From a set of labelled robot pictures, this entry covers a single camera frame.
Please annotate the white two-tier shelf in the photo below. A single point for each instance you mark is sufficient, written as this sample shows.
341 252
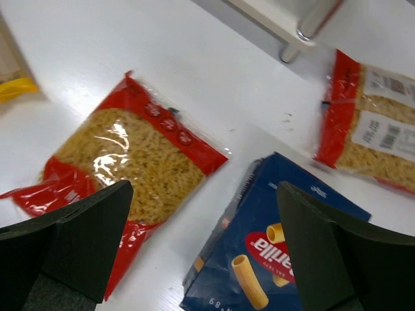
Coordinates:
295 22

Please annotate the yellow Pastatime spaghetti pack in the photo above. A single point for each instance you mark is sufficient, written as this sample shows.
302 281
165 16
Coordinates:
16 77

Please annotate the blue Barilla rigatoni box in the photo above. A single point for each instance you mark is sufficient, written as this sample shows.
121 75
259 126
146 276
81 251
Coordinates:
245 263

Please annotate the red fusilli bag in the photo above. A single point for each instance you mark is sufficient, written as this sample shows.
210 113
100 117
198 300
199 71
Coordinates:
368 124
131 135

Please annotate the red fusilli bag front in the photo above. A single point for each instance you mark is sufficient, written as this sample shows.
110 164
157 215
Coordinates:
131 135

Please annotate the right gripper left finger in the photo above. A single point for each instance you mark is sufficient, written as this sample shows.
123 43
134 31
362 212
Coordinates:
62 260

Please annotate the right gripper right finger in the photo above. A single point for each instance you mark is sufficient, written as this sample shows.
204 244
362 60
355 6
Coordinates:
341 262

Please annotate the red fusilli bag back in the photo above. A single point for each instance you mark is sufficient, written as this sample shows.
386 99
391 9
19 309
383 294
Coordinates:
368 124

